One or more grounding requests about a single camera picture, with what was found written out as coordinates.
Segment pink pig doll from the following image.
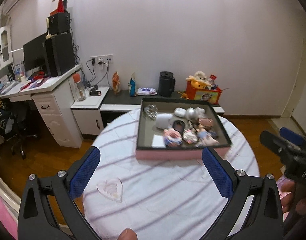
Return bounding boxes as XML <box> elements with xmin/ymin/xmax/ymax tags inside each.
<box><xmin>196</xmin><ymin>128</ymin><xmax>219</xmax><ymax>147</ymax></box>

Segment white pink block toy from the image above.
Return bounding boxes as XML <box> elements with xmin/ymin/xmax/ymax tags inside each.
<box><xmin>183</xmin><ymin>129</ymin><xmax>198</xmax><ymax>145</ymax></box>

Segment copper round tin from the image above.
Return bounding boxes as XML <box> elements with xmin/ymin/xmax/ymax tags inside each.
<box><xmin>198</xmin><ymin>118</ymin><xmax>214</xmax><ymax>130</ymax></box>

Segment black oval case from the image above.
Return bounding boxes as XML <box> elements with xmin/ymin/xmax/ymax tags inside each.
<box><xmin>172</xmin><ymin>120</ymin><xmax>186</xmax><ymax>136</ymax></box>

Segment white astronaut figurine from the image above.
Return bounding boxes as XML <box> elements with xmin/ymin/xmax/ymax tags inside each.
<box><xmin>185</xmin><ymin>107</ymin><xmax>205</xmax><ymax>121</ymax></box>

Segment white earbuds case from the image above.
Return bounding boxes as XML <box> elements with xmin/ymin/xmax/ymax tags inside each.
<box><xmin>174</xmin><ymin>107</ymin><xmax>186</xmax><ymax>118</ymax></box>

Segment white curved device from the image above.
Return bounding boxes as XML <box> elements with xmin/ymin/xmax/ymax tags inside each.
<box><xmin>155</xmin><ymin>113</ymin><xmax>173</xmax><ymax>129</ymax></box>

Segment clear crystal ornament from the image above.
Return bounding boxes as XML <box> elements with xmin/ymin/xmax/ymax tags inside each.
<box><xmin>143</xmin><ymin>105</ymin><xmax>158</xmax><ymax>120</ymax></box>

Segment white power adapter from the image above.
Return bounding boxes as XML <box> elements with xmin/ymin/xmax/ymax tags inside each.
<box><xmin>151</xmin><ymin>134</ymin><xmax>165</xmax><ymax>148</ymax></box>

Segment right hand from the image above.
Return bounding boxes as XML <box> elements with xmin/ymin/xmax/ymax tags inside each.
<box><xmin>280</xmin><ymin>179</ymin><xmax>306</xmax><ymax>216</ymax></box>

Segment left hand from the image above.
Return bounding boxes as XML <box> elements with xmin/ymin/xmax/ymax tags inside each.
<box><xmin>117</xmin><ymin>228</ymin><xmax>138</xmax><ymax>240</ymax></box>

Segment clear heart coaster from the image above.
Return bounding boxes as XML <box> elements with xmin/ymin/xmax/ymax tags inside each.
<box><xmin>97</xmin><ymin>178</ymin><xmax>123</xmax><ymax>203</ymax></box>

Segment white low cabinet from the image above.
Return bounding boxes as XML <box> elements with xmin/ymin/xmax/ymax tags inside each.
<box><xmin>71</xmin><ymin>87</ymin><xmax>109</xmax><ymax>135</ymax></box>

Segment striped white tablecloth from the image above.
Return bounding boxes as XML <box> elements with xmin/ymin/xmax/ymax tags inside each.
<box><xmin>81</xmin><ymin>107</ymin><xmax>260</xmax><ymax>240</ymax></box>

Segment pink black storage tray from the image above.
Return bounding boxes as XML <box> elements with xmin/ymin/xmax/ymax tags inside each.
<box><xmin>136</xmin><ymin>98</ymin><xmax>231</xmax><ymax>160</ymax></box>

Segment black white tv bench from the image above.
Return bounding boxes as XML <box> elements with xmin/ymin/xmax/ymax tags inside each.
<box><xmin>99</xmin><ymin>89</ymin><xmax>225</xmax><ymax>128</ymax></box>

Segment clear bottle orange cap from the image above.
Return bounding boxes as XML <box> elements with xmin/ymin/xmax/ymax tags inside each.
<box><xmin>73</xmin><ymin>73</ymin><xmax>86</xmax><ymax>101</ymax></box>

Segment white desk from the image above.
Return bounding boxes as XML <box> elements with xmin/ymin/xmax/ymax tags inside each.
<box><xmin>0</xmin><ymin>64</ymin><xmax>82</xmax><ymax>148</ymax></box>

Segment black office chair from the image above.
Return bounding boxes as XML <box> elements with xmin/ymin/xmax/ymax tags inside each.
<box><xmin>0</xmin><ymin>101</ymin><xmax>40</xmax><ymax>159</ymax></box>

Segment red toy box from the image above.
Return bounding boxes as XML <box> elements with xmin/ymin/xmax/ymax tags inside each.
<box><xmin>186</xmin><ymin>81</ymin><xmax>222</xmax><ymax>105</ymax></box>

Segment pink floral bedding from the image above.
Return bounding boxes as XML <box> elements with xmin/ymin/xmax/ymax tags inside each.
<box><xmin>0</xmin><ymin>197</ymin><xmax>18</xmax><ymax>239</ymax></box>

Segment orange snack bag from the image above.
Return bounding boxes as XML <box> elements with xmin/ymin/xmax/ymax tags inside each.
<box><xmin>112</xmin><ymin>72</ymin><xmax>120</xmax><ymax>95</ymax></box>

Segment blue white snack bag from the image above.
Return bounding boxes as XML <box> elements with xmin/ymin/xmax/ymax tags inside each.
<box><xmin>128</xmin><ymin>72</ymin><xmax>137</xmax><ymax>97</ymax></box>

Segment wet wipes pack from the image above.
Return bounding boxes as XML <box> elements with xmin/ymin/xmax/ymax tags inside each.
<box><xmin>136</xmin><ymin>87</ymin><xmax>157</xmax><ymax>96</ymax></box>

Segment yellow plush toy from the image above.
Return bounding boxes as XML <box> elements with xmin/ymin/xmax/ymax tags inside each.
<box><xmin>186</xmin><ymin>71</ymin><xmax>212</xmax><ymax>89</ymax></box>

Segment black kettle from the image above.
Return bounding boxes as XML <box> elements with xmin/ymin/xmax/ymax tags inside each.
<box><xmin>158</xmin><ymin>72</ymin><xmax>175</xmax><ymax>97</ymax></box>

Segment black computer tower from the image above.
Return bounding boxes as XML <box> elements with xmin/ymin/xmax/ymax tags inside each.
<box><xmin>43</xmin><ymin>33</ymin><xmax>75</xmax><ymax>77</ymax></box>

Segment black monitor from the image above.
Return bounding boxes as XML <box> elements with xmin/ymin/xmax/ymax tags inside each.
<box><xmin>23</xmin><ymin>33</ymin><xmax>47</xmax><ymax>72</ymax></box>

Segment white glass cabinet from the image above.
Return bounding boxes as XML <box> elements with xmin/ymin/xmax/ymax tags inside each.
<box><xmin>0</xmin><ymin>26</ymin><xmax>13</xmax><ymax>70</ymax></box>

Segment black speaker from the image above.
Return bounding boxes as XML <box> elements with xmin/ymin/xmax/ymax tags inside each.
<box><xmin>47</xmin><ymin>12</ymin><xmax>70</xmax><ymax>35</ymax></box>

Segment wall power socket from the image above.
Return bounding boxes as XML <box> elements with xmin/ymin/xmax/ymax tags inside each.
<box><xmin>90</xmin><ymin>54</ymin><xmax>113</xmax><ymax>64</ymax></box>

